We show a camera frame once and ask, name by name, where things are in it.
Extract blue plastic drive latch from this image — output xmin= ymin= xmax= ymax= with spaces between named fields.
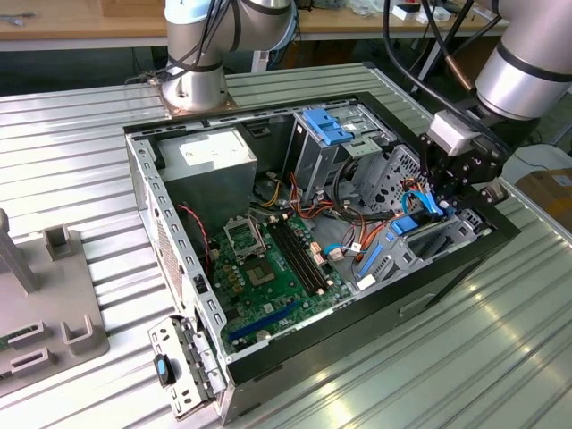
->
xmin=302 ymin=106 xmax=357 ymax=145

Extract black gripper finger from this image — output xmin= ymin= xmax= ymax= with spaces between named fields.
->
xmin=446 ymin=181 xmax=510 ymax=214
xmin=417 ymin=133 xmax=450 ymax=211

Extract cardboard box with label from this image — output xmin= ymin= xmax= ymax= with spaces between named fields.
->
xmin=516 ymin=168 xmax=572 ymax=229

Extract metal disk bay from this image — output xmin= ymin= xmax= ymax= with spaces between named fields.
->
xmin=352 ymin=198 xmax=491 ymax=290

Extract black cable loop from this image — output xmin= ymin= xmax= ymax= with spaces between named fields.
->
xmin=332 ymin=156 xmax=372 ymax=220

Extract white box with black lid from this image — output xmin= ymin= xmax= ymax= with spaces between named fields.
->
xmin=391 ymin=3 xmax=422 ymax=21

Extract copper coloured cable sleeve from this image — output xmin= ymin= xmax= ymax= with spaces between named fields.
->
xmin=446 ymin=53 xmax=478 ymax=94

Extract blue data wire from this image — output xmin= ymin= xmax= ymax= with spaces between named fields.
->
xmin=400 ymin=189 xmax=448 ymax=221

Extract small white box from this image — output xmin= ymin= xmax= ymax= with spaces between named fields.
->
xmin=417 ymin=4 xmax=452 ymax=24

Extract black RAM slot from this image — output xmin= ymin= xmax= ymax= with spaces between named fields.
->
xmin=267 ymin=219 xmax=316 ymax=295
xmin=281 ymin=218 xmax=331 ymax=290

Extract yellow black wire bundle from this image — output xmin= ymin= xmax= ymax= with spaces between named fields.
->
xmin=258 ymin=178 xmax=281 ymax=209

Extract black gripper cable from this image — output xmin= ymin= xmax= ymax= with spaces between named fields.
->
xmin=382 ymin=0 xmax=497 ymax=117

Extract hard disk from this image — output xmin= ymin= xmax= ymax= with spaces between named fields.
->
xmin=357 ymin=209 xmax=452 ymax=282

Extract black arm base cables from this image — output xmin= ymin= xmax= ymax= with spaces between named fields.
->
xmin=123 ymin=0 xmax=238 ymax=86

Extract short blue board wire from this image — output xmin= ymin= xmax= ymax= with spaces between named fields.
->
xmin=322 ymin=240 xmax=363 ymax=263

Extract CPU socket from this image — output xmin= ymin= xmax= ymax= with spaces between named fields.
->
xmin=222 ymin=214 xmax=265 ymax=265

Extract red orange wire bundle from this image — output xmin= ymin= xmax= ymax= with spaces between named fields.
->
xmin=285 ymin=172 xmax=334 ymax=220

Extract orange power wire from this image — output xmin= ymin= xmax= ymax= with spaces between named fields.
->
xmin=355 ymin=177 xmax=433 ymax=263

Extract grey parts rack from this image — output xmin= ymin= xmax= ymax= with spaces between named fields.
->
xmin=0 ymin=207 xmax=111 ymax=394

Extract metal rear slot bracket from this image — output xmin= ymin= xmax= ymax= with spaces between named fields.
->
xmin=147 ymin=312 xmax=229 ymax=419

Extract grey power supply unit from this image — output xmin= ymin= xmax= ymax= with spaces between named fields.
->
xmin=154 ymin=129 xmax=259 ymax=224

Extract green RAM stick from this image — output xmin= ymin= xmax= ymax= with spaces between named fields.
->
xmin=0 ymin=328 xmax=39 ymax=354

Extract green motherboard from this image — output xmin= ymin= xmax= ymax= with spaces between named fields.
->
xmin=207 ymin=209 xmax=354 ymax=354

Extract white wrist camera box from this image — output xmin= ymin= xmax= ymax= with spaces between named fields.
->
xmin=426 ymin=111 xmax=475 ymax=156

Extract orange board connector block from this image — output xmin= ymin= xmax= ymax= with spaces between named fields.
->
xmin=307 ymin=240 xmax=325 ymax=268

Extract metal optical drive cage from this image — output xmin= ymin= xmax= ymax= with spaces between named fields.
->
xmin=285 ymin=102 xmax=394 ymax=211

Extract blue expansion slot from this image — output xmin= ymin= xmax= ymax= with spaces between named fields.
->
xmin=227 ymin=299 xmax=296 ymax=341

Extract black open PC case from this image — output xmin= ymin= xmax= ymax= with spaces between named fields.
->
xmin=122 ymin=88 xmax=522 ymax=424

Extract red black fan wire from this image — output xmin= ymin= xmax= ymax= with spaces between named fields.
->
xmin=176 ymin=203 xmax=211 ymax=273

